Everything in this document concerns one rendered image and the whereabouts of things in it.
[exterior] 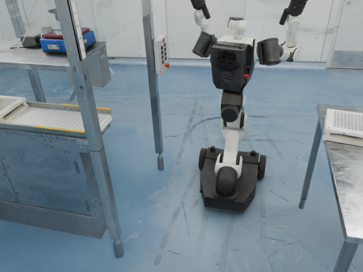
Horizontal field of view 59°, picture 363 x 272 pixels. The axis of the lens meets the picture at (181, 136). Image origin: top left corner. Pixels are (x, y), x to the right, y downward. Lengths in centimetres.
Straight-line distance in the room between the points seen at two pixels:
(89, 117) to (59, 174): 65
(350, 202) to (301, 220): 116
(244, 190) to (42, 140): 149
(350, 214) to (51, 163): 168
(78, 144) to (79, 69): 51
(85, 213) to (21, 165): 53
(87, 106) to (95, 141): 21
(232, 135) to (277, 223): 75
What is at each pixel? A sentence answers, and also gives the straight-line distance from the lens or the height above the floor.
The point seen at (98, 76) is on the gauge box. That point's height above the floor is 121.
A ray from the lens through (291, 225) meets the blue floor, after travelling 262.
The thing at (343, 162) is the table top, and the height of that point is 90.
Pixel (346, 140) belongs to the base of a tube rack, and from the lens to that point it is 190.
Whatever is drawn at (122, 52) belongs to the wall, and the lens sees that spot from 562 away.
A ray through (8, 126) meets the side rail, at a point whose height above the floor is 96.
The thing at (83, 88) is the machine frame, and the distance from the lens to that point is 160.
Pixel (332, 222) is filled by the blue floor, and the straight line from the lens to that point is 274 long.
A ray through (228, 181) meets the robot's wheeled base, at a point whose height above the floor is 34.
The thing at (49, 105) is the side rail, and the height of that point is 96.
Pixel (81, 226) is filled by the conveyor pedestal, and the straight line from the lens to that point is 252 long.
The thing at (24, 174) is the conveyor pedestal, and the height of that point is 55.
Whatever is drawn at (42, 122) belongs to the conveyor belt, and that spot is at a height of 94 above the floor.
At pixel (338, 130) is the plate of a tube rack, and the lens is 188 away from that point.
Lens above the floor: 189
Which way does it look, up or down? 33 degrees down
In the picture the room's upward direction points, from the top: 2 degrees counter-clockwise
